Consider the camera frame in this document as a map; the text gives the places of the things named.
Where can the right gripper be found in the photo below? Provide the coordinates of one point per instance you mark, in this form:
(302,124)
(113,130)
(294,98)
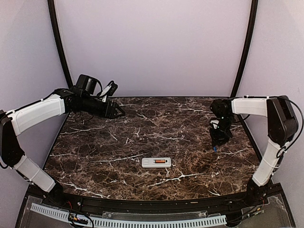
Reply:
(216,138)

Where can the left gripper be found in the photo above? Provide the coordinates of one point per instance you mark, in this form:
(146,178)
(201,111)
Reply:
(111,109)

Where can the white remote control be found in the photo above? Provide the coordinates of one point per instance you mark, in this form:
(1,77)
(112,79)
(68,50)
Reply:
(150,163)

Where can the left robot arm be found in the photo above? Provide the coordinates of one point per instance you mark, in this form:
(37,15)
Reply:
(79,98)

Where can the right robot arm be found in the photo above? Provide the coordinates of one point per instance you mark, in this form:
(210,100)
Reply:
(283,130)

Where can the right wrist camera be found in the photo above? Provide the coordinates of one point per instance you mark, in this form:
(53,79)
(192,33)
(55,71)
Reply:
(214,123)

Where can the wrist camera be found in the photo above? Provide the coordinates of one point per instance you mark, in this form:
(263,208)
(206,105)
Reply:
(108,91)
(214,123)

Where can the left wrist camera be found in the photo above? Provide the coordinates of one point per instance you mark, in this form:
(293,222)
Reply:
(108,91)

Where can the black front rail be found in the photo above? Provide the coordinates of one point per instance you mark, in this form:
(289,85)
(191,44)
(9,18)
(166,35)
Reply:
(97,206)

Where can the white slotted cable duct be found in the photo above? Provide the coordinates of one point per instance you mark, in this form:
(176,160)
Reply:
(98,222)

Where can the right black frame post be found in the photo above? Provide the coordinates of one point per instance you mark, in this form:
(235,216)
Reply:
(246,47)

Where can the black frame post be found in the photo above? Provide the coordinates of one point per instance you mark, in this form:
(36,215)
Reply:
(58,43)
(246,47)

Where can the left black frame post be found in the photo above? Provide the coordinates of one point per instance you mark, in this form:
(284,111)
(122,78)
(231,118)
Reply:
(58,43)

